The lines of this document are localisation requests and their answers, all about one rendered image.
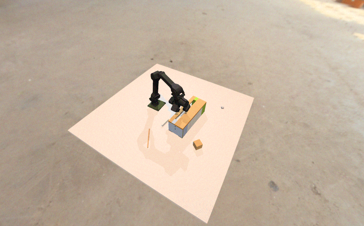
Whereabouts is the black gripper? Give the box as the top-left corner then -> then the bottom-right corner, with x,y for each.
169,96 -> 191,112

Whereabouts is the brown box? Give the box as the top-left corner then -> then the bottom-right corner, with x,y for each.
193,139 -> 203,150

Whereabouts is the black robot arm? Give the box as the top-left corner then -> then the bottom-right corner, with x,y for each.
149,71 -> 189,112

